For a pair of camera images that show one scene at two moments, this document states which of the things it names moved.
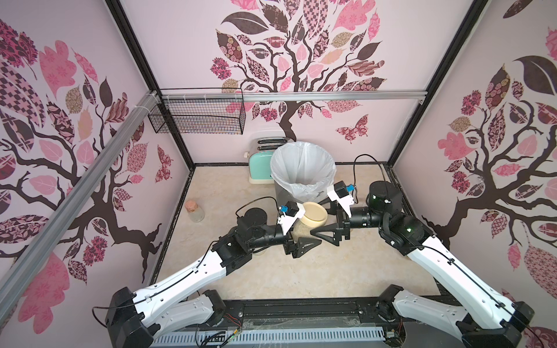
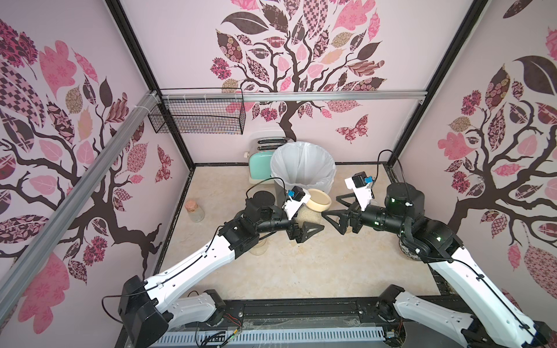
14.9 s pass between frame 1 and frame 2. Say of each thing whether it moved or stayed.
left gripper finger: moved
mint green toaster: stayed
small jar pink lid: stayed
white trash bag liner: stayed
